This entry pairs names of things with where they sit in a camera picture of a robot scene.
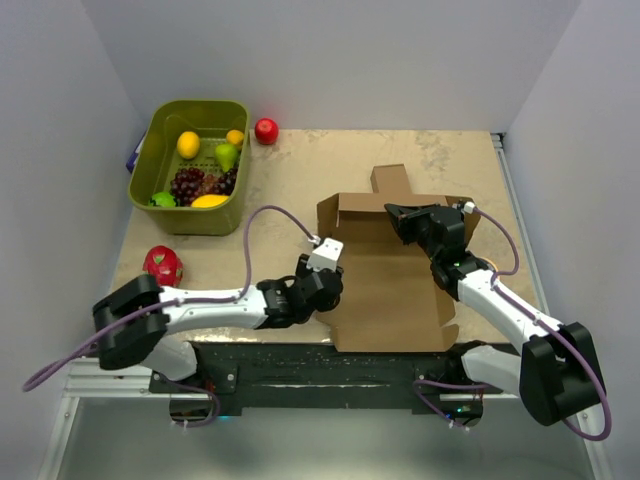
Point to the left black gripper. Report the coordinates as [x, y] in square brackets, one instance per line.
[301, 269]

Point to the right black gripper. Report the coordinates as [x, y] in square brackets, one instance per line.
[409, 217]

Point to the brown cardboard box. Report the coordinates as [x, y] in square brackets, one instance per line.
[390, 302]

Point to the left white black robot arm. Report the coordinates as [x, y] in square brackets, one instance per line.
[136, 323]

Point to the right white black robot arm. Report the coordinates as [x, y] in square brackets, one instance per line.
[555, 370]

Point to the masking tape roll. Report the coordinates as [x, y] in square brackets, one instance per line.
[494, 264]

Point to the yellow mango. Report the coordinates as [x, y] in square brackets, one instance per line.
[209, 201]

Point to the red apple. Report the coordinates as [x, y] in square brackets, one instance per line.
[266, 131]

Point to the pink dragon fruit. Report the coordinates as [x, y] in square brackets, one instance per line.
[164, 265]

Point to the green pear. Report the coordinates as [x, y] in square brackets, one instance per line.
[226, 156]

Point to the dark purple grapes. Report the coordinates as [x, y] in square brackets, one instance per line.
[188, 184]

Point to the small orange fruit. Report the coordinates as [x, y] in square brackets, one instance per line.
[235, 138]

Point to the green plastic basket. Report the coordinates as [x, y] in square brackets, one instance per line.
[159, 162]

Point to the yellow lemon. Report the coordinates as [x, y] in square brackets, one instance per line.
[188, 145]

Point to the blue white booklet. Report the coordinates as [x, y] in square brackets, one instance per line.
[133, 157]

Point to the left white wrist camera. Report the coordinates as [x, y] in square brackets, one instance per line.
[326, 255]

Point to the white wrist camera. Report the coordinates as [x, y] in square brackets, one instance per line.
[326, 255]
[469, 207]

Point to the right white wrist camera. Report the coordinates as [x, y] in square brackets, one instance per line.
[469, 207]

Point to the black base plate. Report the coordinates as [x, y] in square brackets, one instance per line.
[244, 375]

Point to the aluminium frame rail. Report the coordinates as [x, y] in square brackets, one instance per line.
[190, 405]

